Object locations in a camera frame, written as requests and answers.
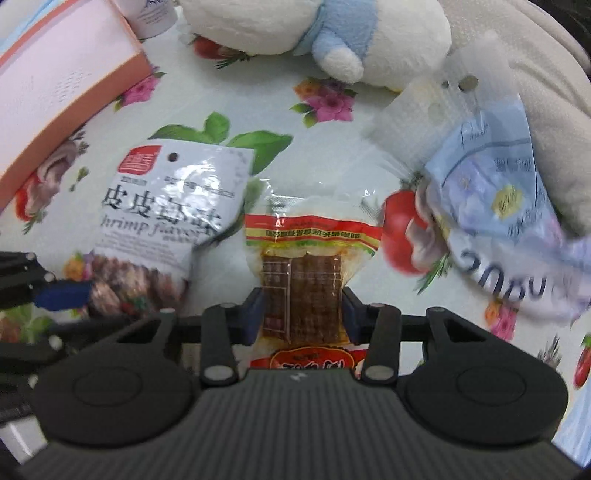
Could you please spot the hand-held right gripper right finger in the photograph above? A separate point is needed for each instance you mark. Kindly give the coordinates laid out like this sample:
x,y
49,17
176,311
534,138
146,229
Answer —
x,y
349,318

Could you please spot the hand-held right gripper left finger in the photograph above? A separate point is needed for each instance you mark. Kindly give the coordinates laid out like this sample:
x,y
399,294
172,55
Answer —
x,y
253,318

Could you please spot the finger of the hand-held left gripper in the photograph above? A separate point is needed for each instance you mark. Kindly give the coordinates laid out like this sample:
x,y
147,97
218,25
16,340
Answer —
x,y
46,341
62,294

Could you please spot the clear orange-red snack packet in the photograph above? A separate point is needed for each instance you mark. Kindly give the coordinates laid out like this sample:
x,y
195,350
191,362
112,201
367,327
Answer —
x,y
300,277

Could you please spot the white shrimp snack packet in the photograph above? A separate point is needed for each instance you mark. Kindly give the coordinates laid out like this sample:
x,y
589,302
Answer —
x,y
175,198

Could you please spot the shallow pink cardboard box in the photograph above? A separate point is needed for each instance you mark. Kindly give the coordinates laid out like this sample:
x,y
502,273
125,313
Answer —
x,y
55,83

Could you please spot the blue white plastic bag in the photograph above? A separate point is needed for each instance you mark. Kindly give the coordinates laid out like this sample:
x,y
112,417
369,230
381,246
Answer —
x,y
489,194

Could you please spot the vegetable print tablecloth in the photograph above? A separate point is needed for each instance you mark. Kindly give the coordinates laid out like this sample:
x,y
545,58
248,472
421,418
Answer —
x,y
277,115

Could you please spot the white blue plush toy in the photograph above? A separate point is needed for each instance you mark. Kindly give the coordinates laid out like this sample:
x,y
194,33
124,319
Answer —
x,y
392,37

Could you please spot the white plastic bottle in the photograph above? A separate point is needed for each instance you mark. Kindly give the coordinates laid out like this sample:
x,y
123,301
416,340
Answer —
x,y
152,18

